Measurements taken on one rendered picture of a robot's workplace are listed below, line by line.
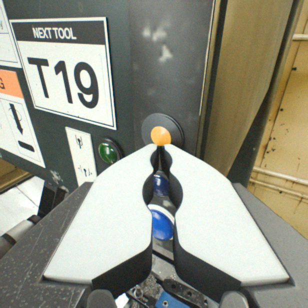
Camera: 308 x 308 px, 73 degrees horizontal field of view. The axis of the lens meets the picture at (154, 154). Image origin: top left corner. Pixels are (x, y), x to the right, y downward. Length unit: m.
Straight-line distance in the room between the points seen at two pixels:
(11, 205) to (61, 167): 1.38
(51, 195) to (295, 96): 1.05
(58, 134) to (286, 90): 1.06
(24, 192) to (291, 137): 1.62
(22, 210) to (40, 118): 1.38
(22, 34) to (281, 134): 1.15
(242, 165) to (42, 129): 0.79
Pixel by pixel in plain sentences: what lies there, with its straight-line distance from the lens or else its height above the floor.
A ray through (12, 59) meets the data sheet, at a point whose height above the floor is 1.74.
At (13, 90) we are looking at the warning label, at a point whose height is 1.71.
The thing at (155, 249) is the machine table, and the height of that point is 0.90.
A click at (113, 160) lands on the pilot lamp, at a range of 0.17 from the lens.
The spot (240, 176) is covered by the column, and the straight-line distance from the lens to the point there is 0.94.
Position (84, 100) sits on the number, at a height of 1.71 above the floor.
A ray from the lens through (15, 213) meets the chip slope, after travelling 1.59.
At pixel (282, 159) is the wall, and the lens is 1.28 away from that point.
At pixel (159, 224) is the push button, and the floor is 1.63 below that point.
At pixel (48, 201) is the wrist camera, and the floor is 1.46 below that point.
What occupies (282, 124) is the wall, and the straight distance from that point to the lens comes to 1.21.
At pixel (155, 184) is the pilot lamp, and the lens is 0.15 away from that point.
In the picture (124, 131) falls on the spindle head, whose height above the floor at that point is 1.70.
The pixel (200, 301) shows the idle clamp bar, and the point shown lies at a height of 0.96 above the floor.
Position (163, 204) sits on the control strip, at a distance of 0.17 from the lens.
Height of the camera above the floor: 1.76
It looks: 31 degrees down
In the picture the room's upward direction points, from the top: straight up
